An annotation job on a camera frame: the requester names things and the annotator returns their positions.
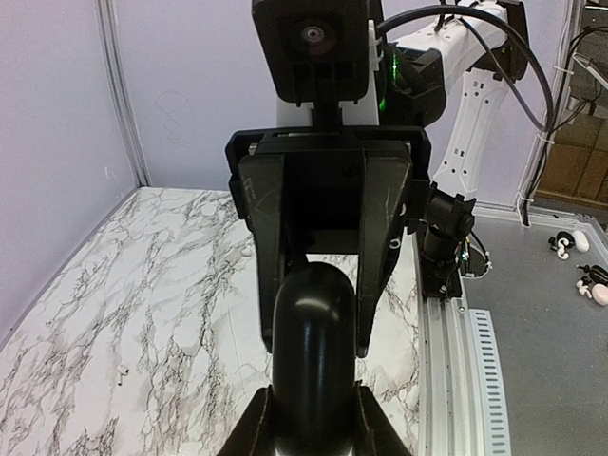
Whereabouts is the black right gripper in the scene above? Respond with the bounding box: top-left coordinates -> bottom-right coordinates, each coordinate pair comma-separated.
225,126 -> 431,357

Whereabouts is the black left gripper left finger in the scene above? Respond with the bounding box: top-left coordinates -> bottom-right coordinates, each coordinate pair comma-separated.
220,386 -> 285,456

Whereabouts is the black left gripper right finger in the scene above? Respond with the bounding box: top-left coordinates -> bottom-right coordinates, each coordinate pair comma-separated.
353,381 -> 411,456

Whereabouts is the black earbud charging case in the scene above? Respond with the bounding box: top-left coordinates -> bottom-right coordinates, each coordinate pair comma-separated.
272,262 -> 356,455

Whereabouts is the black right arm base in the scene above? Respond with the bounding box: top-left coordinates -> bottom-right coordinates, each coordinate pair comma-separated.
413,182 -> 476,299

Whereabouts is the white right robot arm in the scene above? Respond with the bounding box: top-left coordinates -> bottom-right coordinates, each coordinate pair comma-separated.
226,1 -> 532,356

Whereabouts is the small white earbud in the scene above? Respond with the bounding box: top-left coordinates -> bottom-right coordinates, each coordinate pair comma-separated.
117,364 -> 130,386

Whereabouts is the aluminium front rail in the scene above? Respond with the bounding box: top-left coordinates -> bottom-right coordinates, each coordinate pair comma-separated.
414,227 -> 512,455

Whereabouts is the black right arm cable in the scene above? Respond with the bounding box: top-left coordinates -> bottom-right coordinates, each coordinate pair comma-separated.
374,0 -> 557,134

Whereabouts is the left aluminium wall post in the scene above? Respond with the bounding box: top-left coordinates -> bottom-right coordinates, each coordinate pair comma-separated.
95,0 -> 151,187

